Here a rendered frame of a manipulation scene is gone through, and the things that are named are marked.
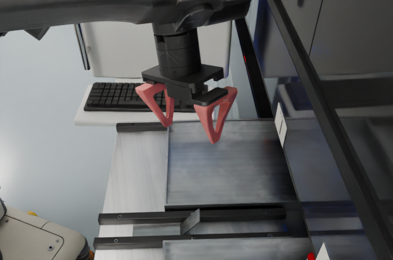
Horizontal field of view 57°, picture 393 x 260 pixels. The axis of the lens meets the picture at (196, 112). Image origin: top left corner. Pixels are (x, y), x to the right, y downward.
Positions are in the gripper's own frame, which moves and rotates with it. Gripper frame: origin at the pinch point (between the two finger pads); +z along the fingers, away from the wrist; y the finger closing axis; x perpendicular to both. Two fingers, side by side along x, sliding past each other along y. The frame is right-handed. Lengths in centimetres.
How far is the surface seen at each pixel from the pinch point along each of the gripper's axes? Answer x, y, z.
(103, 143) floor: -59, 143, 78
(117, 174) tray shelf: -4.0, 32.7, 23.7
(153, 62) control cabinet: -43, 61, 11
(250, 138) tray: -35.5, 16.0, 24.4
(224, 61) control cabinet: -59, 43, 14
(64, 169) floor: -32, 144, 81
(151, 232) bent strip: 0.7, 15.8, 28.8
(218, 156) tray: -24.9, 18.3, 25.0
